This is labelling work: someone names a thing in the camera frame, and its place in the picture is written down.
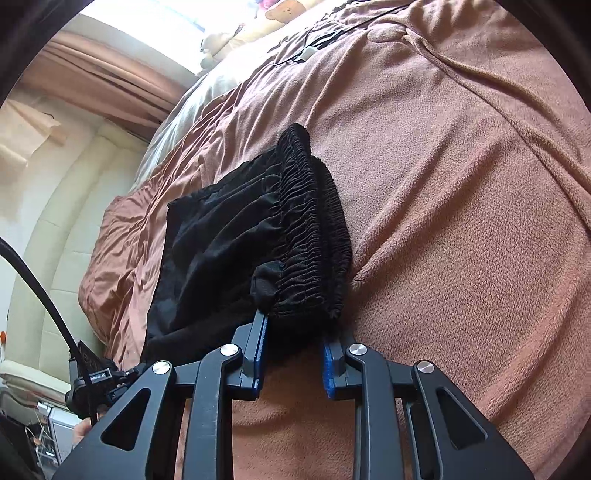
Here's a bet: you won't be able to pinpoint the white nightstand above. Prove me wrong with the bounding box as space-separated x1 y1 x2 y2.
28 401 81 467

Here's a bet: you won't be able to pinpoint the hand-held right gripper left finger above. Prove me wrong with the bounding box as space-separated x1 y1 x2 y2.
53 310 271 480

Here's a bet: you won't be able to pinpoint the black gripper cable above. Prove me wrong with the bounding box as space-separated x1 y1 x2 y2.
0 237 78 358

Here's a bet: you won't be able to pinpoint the bear print pillow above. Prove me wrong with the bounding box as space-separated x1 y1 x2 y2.
198 0 354 63

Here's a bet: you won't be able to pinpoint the grey white duvet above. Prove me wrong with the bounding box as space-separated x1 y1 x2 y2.
129 54 262 191

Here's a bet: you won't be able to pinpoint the black pants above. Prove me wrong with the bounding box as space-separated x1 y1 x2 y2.
141 122 355 370

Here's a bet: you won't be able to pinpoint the pink curtain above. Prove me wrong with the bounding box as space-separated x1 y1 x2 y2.
17 33 197 139

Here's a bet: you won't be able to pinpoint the beige hanging cloth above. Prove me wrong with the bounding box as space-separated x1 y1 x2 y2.
0 98 64 163

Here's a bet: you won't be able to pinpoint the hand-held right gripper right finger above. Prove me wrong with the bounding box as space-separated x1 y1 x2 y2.
321 332 536 480

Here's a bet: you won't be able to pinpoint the brown fleece blanket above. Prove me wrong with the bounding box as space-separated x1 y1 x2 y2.
78 0 591 480

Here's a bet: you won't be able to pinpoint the cream padded headboard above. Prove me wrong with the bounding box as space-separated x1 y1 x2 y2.
7 119 149 386

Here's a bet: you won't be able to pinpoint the black cable with white adapter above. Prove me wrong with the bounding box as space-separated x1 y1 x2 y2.
271 16 419 66

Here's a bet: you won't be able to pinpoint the person's left hand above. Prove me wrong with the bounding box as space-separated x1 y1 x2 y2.
72 418 100 452

